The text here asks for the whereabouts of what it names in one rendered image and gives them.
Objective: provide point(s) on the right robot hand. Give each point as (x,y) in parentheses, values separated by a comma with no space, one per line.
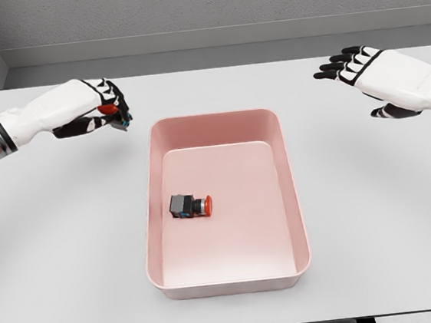
(391,73)

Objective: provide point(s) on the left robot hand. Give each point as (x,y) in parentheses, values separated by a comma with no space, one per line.
(66,102)

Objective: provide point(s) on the red-button industrial switch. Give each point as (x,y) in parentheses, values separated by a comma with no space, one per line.
(189,205)
(115,114)

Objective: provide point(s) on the pink plastic basket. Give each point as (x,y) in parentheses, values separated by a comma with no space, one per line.
(222,207)

